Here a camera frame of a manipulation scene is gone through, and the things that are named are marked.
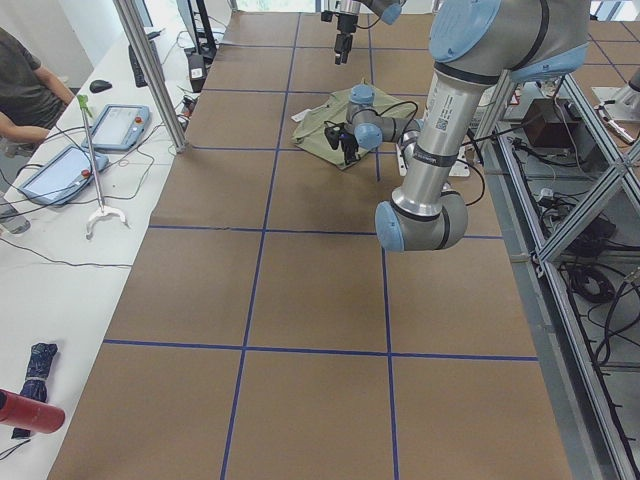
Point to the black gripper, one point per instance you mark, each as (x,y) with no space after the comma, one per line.
(344,23)
(347,142)

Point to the olive green long-sleeve shirt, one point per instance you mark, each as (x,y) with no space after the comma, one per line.
(371,115)

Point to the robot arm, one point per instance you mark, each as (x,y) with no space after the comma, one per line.
(387,11)
(471,43)

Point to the white neck hang tag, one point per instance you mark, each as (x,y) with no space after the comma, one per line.
(298,117)

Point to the black power adapter with label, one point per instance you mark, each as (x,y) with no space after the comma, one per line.
(197,71)

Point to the dark brown box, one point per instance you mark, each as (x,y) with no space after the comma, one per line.
(548,123)

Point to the black keyboard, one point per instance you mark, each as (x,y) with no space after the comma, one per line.
(138,74)

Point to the far blue teach pendant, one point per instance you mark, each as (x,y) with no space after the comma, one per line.
(119,127)

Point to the blue teach pendant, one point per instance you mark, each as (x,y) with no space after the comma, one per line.
(60,180)
(119,127)

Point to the black computer mouse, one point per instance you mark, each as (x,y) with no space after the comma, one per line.
(99,85)

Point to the reacher grabber stick tool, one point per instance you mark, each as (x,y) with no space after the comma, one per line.
(103,211)

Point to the near blue teach pendant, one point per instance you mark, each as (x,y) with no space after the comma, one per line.
(60,180)

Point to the seated person in grey shirt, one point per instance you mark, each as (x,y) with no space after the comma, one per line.
(33,98)

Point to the folded dark blue umbrella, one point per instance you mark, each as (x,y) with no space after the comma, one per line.
(37,373)

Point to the red object at corner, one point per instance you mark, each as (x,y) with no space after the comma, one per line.
(29,414)

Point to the aluminium frame post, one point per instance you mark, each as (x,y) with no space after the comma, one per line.
(135,33)

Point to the aluminium side frame rail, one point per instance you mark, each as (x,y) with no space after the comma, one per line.
(573,229)

